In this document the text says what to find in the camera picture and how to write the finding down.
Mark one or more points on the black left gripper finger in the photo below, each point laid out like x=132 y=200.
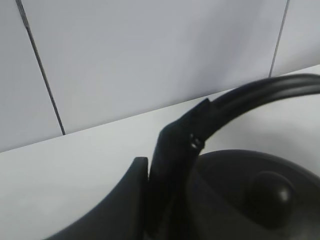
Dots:
x=120 y=215

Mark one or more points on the black round teapot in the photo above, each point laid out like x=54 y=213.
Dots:
x=231 y=194

